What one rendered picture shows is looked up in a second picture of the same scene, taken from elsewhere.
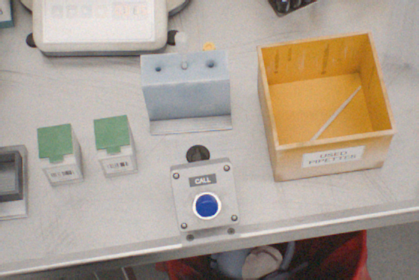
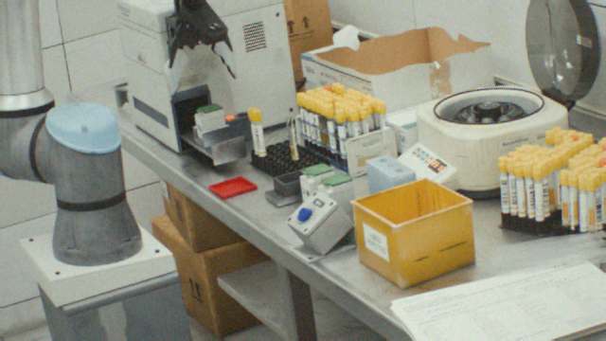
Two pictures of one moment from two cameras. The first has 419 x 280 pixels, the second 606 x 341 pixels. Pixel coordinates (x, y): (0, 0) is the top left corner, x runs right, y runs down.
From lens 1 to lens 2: 1.67 m
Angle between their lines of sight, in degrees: 64
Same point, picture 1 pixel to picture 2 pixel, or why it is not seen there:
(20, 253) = (253, 212)
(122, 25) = (426, 170)
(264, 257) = not seen: outside the picture
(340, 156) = (379, 245)
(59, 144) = (316, 170)
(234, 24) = (477, 217)
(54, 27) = (407, 156)
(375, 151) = (392, 253)
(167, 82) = (374, 165)
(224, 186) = (321, 211)
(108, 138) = (330, 179)
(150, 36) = not seen: hidden behind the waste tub
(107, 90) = not seen: hidden behind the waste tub
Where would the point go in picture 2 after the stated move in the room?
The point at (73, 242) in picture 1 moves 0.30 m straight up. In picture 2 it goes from (270, 223) to (243, 48)
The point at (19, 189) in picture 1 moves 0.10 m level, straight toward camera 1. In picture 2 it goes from (286, 186) to (249, 206)
